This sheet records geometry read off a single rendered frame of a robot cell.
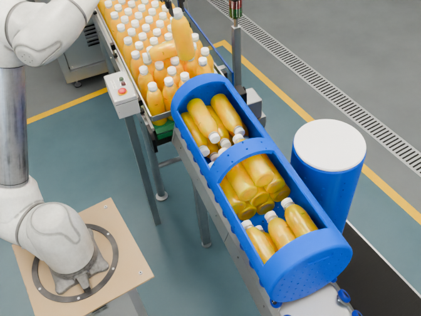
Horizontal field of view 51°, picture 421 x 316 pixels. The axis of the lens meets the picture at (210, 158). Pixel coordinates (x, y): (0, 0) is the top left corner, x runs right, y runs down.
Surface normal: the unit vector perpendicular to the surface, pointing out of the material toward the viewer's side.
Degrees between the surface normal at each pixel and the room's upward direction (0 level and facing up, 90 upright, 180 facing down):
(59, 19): 49
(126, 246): 0
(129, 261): 0
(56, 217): 6
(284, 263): 38
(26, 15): 18
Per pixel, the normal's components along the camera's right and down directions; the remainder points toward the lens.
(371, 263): -0.06, -0.66
